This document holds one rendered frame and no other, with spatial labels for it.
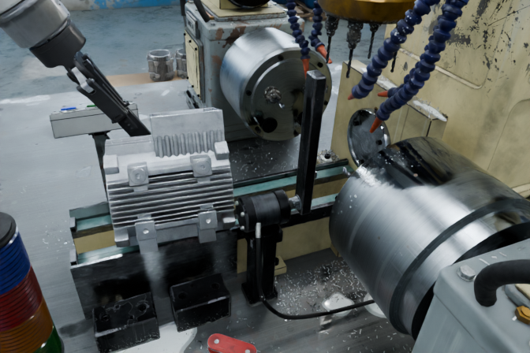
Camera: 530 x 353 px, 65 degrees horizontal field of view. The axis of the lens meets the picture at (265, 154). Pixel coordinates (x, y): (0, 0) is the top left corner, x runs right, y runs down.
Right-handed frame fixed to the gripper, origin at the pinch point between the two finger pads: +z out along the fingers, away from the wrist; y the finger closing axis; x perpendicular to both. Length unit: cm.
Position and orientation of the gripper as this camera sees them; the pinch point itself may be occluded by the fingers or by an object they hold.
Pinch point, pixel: (133, 126)
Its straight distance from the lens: 79.0
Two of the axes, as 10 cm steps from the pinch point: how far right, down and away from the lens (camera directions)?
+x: -8.2, 5.7, -0.2
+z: 4.3, 6.5, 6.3
